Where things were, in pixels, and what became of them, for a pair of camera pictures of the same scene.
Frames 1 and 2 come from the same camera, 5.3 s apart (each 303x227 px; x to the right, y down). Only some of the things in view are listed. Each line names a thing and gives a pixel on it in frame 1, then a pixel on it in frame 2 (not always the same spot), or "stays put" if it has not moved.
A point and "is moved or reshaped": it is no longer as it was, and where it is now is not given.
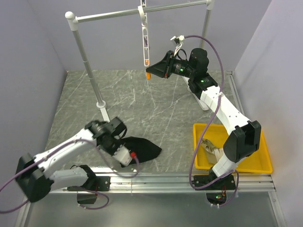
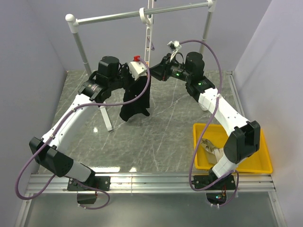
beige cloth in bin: x=213 y=153 stays put
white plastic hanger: x=143 y=16 is moved or reshaped
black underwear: x=140 y=150 → x=139 y=105
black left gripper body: x=111 y=146 → x=127 y=80
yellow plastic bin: x=259 y=162 stays put
